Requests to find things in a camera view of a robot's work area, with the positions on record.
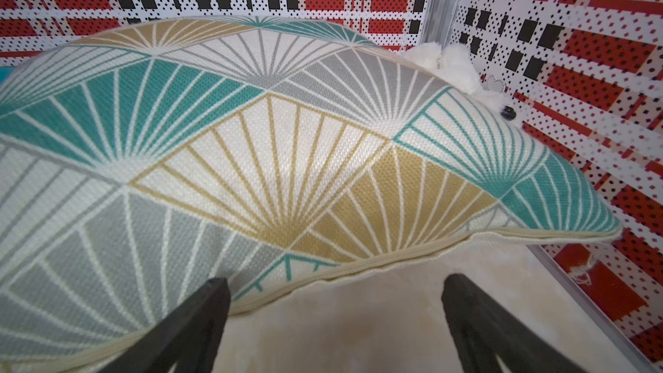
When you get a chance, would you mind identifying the geometric fan pattern pillow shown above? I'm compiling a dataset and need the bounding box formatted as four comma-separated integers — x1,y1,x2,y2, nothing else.
1,17,622,372

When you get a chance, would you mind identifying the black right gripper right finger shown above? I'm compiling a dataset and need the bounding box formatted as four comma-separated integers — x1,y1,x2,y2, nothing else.
441,274,583,372

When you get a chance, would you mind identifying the white plush toy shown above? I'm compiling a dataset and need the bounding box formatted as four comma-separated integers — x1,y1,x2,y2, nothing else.
402,42,524,128

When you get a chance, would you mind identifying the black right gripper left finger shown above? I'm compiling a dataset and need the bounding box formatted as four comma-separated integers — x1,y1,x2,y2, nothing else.
102,278,231,372

